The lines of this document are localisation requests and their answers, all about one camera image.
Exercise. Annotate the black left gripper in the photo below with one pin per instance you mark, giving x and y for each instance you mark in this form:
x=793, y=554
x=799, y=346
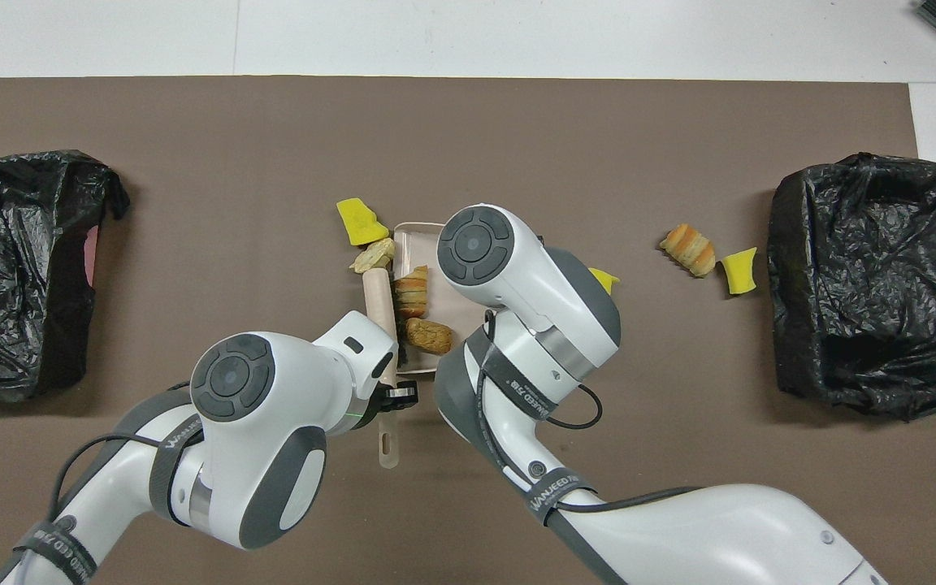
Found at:
x=399, y=396

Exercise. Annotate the brown oval bread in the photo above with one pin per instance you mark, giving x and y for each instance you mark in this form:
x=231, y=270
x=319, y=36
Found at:
x=427, y=335

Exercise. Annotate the beige brush black bristles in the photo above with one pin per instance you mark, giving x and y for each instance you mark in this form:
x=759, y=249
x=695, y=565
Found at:
x=379, y=301

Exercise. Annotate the sliced bread roll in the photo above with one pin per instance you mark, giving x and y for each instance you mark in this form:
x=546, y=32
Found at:
x=411, y=292

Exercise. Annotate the pale torn bread chunk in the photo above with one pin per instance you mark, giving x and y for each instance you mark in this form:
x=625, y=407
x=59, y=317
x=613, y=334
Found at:
x=372, y=257

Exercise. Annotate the beige plastic dustpan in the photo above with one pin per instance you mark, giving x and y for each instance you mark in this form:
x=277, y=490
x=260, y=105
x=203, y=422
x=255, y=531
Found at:
x=419, y=240

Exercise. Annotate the large yellow sponge piece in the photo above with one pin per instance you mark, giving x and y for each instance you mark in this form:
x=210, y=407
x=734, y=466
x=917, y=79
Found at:
x=361, y=221

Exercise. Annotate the notched yellow sponge piece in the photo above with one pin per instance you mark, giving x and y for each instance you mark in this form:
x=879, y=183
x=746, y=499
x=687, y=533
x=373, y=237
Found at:
x=604, y=280

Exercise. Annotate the striped croissant bread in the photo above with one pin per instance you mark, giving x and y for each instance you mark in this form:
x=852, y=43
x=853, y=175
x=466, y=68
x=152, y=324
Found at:
x=689, y=248

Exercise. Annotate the small yellow sponge piece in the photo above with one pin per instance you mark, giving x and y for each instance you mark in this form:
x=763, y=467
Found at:
x=738, y=272

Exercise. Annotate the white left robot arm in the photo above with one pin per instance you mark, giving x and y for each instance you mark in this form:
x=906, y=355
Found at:
x=273, y=406

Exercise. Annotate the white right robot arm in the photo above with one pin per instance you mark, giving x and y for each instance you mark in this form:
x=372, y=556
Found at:
x=533, y=276

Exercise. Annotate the black bag lined pink bin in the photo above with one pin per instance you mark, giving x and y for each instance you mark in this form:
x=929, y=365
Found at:
x=5, y=268

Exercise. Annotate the brown table mat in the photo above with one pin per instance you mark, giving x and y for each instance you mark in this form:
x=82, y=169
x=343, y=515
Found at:
x=192, y=146

